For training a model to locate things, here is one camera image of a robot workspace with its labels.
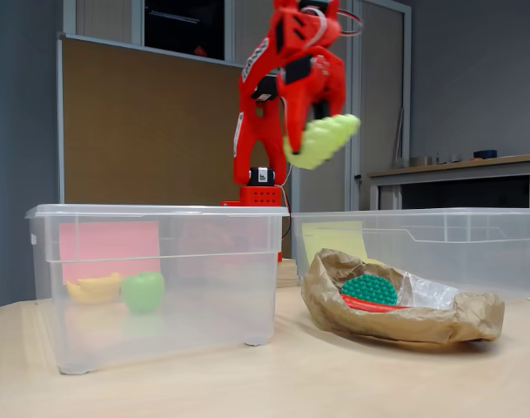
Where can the light green toy grapes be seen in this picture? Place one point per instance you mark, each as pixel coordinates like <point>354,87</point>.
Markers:
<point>325,141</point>

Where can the dark green bumpy toy vegetable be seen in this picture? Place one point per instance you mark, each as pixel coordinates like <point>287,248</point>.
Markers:
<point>369,289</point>

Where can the red toy chili pepper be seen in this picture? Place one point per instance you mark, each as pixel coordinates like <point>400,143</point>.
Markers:
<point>369,307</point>

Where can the green toy apple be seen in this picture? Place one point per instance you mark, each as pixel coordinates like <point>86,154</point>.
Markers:
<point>142,291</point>

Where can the yellow toy banana bunch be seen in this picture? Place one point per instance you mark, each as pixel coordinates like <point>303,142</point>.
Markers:
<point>95,289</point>

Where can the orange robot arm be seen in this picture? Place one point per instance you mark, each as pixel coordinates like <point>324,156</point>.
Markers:
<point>230,203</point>

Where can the red robot arm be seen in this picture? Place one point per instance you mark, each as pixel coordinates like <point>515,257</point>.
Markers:
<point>251,143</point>

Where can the clear plastic bin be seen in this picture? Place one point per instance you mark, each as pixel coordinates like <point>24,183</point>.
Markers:
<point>464,261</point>
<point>203,313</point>

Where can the grey shutter cabinet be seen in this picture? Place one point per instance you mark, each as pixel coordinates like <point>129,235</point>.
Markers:
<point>108,22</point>
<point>377,52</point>

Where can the grey tape roll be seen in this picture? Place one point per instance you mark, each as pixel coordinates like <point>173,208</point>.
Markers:
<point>421,161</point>

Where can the dark screen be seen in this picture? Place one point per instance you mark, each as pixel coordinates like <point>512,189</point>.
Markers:
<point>182,30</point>

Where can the yellow paper note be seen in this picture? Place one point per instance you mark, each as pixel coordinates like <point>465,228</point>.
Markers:
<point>330,239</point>

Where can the wooden side table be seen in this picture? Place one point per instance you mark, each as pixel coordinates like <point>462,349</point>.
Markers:
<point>464,164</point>

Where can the brown cork pin board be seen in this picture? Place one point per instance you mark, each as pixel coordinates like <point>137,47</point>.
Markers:
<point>138,130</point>

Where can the wooden base block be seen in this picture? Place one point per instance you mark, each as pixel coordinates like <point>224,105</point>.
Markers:
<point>287,274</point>

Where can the dark blue bowl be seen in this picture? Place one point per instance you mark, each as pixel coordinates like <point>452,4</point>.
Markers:
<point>485,154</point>

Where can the pink paper note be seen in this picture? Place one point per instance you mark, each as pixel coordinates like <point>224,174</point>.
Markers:
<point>108,248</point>

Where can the crumpled brown paper bag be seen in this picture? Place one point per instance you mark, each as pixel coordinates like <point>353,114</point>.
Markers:
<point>399,326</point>

